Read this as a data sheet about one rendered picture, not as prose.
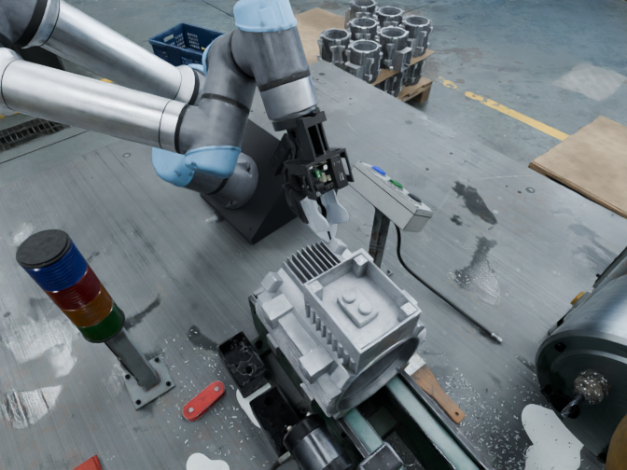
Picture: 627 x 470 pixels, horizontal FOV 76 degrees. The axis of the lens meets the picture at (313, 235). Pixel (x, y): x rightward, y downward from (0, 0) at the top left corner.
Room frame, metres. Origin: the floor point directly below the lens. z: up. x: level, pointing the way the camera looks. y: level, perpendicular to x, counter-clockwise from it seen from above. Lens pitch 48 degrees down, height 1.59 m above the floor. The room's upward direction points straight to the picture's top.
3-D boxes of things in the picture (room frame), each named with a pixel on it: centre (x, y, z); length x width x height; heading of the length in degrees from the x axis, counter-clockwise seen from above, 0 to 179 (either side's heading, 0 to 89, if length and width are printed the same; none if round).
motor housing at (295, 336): (0.32, -0.04, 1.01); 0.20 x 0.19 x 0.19; 35
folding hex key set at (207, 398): (0.27, 0.21, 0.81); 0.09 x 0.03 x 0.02; 134
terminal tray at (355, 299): (0.28, -0.06, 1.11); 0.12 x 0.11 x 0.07; 35
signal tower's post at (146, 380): (0.31, 0.32, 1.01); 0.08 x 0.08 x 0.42; 36
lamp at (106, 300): (0.31, 0.32, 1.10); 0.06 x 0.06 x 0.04
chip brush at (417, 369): (0.32, -0.21, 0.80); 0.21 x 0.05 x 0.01; 35
